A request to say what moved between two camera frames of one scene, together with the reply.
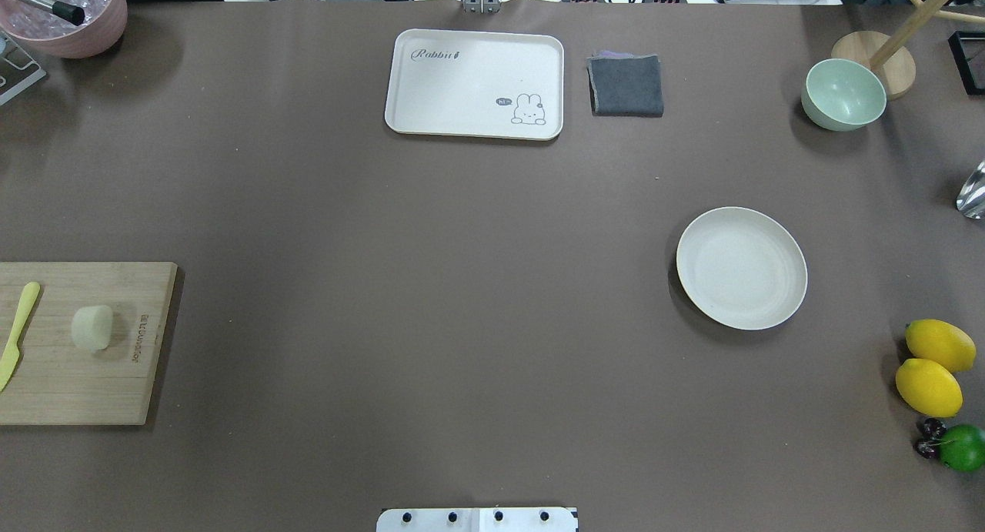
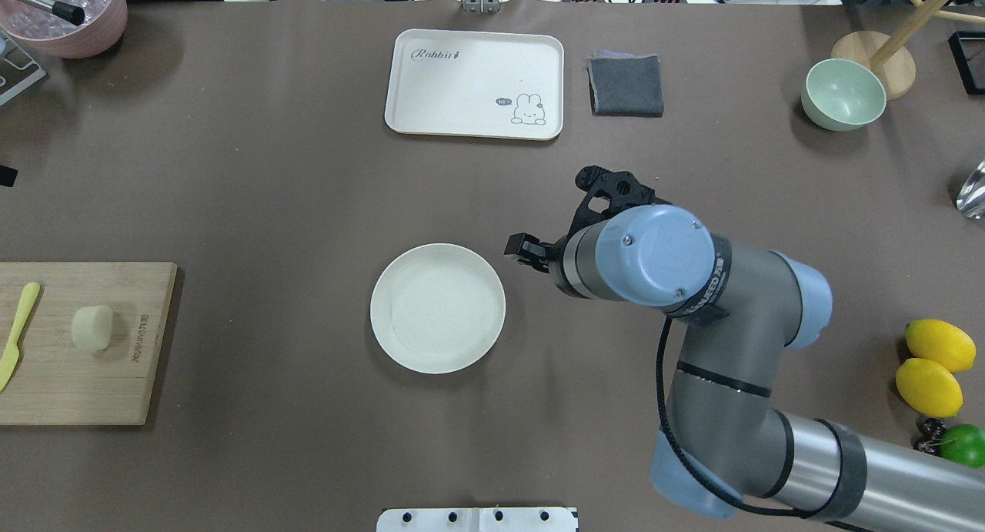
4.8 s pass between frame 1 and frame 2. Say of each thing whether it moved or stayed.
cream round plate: moved
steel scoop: stayed
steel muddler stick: stayed
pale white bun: stayed
